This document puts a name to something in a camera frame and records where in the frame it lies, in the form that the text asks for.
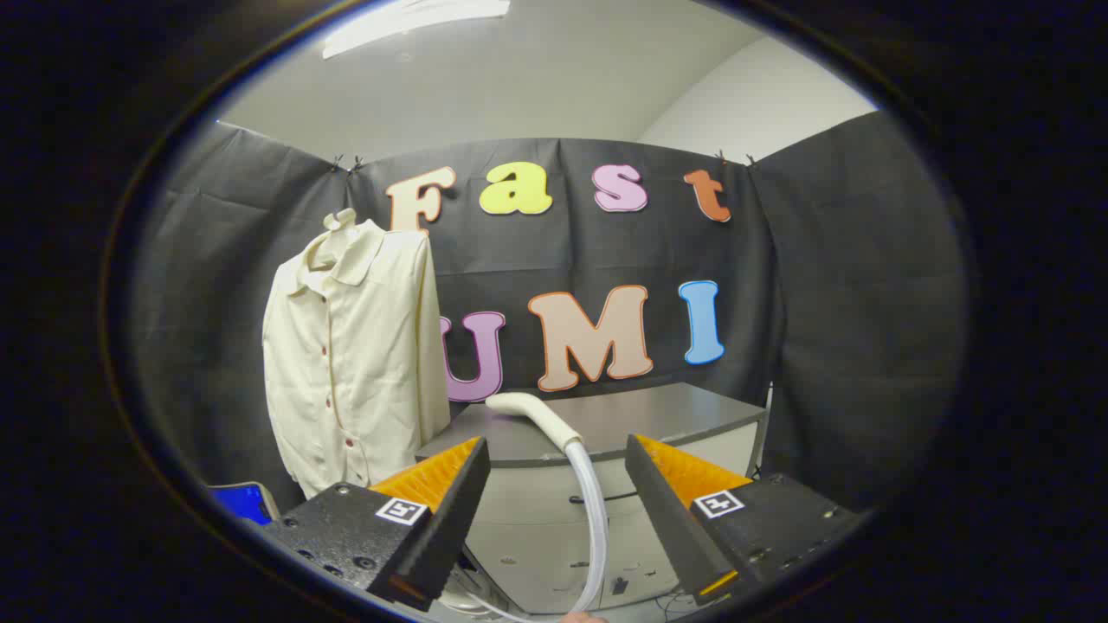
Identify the ceiling light panel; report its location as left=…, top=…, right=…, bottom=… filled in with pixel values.
left=322, top=0, right=512, bottom=60

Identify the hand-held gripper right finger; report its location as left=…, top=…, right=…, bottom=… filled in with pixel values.
left=625, top=434, right=866, bottom=607

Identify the translucent white steamer hose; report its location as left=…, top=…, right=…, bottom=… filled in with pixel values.
left=437, top=441, right=609, bottom=620

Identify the cream button-up shirt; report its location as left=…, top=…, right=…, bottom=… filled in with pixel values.
left=262, top=218, right=452, bottom=500

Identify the blue object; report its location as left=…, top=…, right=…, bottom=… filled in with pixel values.
left=208, top=483, right=280, bottom=527

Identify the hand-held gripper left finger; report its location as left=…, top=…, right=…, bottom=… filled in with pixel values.
left=260, top=436, right=492, bottom=612

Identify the black backdrop cloth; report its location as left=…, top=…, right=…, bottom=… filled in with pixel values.
left=130, top=111, right=969, bottom=520

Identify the cream garment steamer head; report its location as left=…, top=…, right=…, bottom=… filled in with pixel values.
left=485, top=392, right=585, bottom=453

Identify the white cabinet with grey top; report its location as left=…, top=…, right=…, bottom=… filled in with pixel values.
left=415, top=382, right=770, bottom=615

